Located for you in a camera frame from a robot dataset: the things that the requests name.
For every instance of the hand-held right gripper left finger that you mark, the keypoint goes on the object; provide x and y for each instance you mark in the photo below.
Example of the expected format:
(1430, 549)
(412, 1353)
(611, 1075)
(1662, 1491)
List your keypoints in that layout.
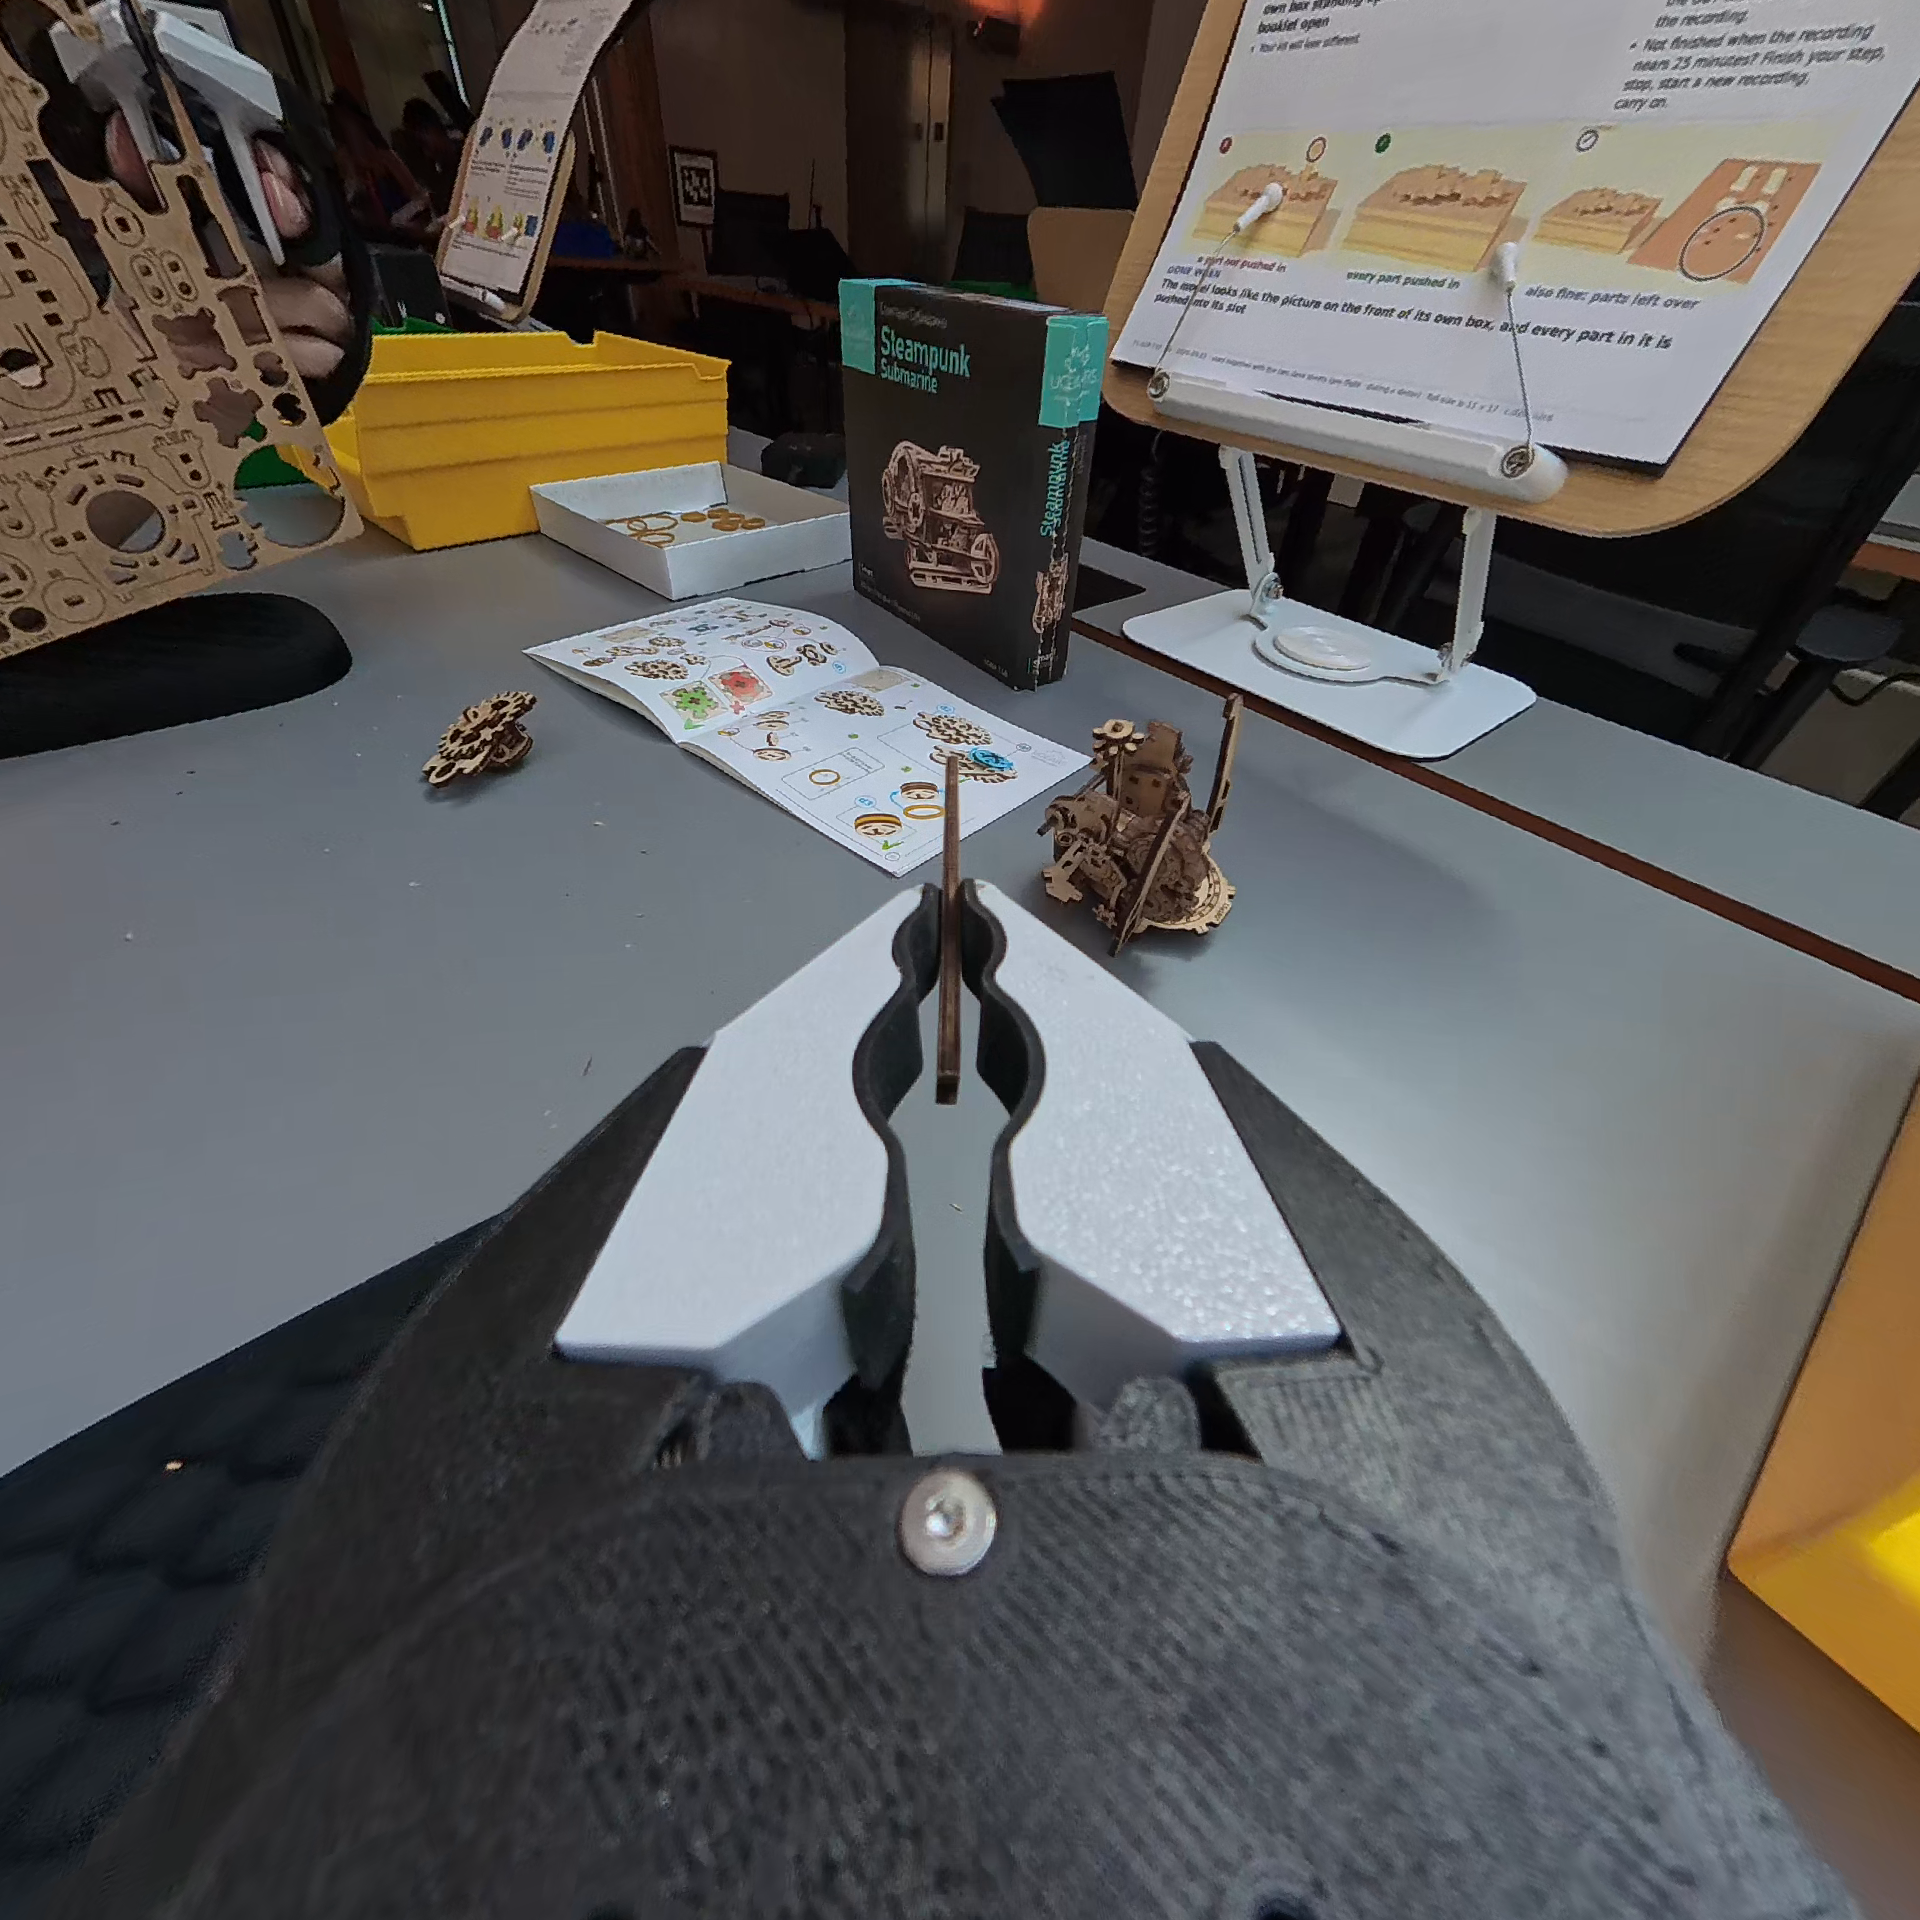
(720, 1201)

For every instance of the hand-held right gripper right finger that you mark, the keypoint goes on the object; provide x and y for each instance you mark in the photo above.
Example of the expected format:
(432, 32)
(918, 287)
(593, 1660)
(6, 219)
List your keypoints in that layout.
(1154, 1201)

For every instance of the small wooden part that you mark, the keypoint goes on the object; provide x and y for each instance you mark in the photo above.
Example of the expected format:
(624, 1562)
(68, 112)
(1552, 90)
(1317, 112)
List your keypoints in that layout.
(950, 931)

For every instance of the laser-cut wooden parts sheet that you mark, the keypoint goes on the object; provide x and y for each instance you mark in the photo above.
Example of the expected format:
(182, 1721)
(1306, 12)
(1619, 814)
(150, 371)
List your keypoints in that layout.
(89, 450)

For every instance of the yellow plastic bin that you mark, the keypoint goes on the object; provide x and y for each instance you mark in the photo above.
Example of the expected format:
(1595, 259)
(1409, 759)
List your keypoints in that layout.
(494, 435)
(1845, 1426)

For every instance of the illustrated instruction booklet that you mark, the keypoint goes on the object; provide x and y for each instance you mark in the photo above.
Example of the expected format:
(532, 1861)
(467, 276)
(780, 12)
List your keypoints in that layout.
(780, 720)

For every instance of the partly built wooden model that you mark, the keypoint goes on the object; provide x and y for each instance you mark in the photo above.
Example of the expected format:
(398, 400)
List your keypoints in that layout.
(1142, 865)

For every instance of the black model kit box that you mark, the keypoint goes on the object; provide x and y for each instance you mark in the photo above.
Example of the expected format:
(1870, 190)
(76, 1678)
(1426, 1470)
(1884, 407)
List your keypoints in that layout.
(961, 494)

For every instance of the person's left hand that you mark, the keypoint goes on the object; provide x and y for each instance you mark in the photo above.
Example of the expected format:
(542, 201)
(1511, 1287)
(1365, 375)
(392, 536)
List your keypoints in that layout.
(290, 189)

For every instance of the curled printed instruction sheet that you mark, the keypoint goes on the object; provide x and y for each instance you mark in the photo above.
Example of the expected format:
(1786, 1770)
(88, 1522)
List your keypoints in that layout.
(519, 164)

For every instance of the small wooden document stand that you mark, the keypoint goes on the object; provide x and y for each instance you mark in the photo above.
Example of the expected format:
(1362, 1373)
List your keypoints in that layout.
(502, 293)

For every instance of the green plastic object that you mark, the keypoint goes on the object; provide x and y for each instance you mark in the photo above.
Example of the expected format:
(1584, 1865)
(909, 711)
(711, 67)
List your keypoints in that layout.
(279, 468)

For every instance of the black and white tag sign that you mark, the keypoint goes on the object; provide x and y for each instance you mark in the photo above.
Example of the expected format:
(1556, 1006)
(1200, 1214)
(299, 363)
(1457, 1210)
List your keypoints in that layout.
(694, 187)

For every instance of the wooden gear assembly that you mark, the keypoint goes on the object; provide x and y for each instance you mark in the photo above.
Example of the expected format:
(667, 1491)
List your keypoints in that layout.
(481, 739)

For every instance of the wooden document stand white base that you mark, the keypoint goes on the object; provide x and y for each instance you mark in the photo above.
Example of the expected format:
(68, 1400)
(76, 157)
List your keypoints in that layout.
(1476, 698)

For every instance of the black textured pad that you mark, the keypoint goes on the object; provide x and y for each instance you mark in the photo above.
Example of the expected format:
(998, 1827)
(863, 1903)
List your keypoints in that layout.
(151, 678)
(121, 1575)

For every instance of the white cardboard tray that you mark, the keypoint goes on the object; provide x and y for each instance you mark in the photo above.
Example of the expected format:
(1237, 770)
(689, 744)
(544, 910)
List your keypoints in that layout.
(706, 562)

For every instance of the loose wooden rings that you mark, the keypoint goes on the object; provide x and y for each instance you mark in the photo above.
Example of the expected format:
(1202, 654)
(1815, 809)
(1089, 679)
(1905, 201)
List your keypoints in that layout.
(681, 524)

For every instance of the brown cardboard box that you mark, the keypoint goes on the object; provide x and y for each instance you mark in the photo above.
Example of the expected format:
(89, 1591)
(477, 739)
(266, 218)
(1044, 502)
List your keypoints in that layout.
(1075, 255)

